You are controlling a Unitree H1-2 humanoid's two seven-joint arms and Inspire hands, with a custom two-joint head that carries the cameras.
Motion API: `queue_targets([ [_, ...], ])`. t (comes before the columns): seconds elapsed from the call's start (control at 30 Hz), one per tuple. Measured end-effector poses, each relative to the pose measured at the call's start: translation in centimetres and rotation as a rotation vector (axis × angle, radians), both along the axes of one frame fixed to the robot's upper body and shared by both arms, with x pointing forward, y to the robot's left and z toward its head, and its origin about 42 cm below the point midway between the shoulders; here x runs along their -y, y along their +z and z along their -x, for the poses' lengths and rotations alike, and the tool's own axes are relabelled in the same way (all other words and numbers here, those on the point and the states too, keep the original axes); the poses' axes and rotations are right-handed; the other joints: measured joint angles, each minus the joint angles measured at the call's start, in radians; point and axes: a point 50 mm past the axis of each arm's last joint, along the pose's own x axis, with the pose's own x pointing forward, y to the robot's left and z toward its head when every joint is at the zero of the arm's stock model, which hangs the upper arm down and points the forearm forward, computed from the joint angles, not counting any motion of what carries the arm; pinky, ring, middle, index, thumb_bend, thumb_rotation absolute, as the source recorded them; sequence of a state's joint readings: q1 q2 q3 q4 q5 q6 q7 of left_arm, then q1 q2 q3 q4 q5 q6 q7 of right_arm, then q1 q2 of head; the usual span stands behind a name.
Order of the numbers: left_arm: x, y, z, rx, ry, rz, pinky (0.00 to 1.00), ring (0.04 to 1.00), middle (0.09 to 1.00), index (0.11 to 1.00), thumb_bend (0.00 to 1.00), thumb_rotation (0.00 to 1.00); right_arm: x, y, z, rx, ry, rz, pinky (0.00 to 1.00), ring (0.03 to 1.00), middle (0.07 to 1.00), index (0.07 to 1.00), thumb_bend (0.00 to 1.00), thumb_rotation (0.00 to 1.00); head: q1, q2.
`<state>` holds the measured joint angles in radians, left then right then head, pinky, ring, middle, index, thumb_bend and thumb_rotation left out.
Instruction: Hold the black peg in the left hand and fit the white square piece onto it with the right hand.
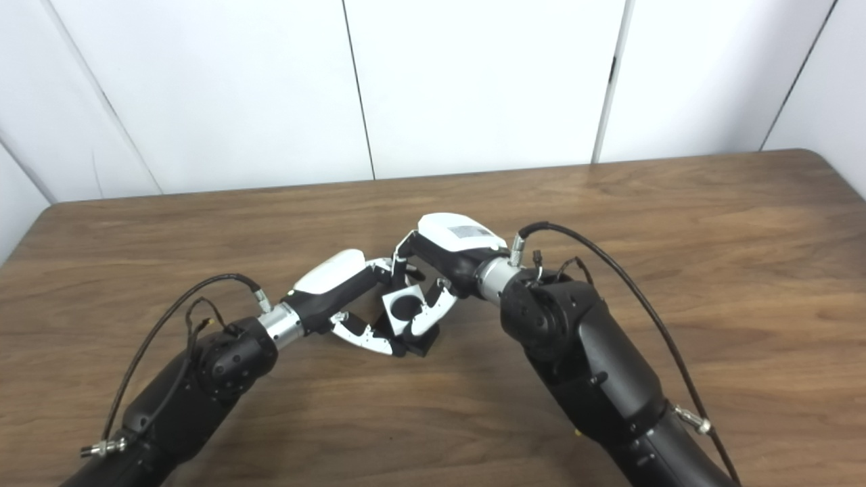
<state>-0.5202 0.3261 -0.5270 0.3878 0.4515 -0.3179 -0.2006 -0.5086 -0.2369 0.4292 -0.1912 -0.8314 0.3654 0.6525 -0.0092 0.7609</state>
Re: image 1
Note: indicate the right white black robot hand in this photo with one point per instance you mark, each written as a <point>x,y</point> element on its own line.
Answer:
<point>460,243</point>

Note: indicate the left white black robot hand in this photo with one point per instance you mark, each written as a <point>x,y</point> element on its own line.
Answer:
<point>325,287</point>

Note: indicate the white square piece with hole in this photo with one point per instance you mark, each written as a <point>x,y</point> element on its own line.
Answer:
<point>400,327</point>

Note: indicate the black peg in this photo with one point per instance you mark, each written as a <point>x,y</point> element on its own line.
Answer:
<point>426,343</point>

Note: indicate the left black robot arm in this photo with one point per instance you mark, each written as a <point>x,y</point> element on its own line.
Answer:
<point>176,406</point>

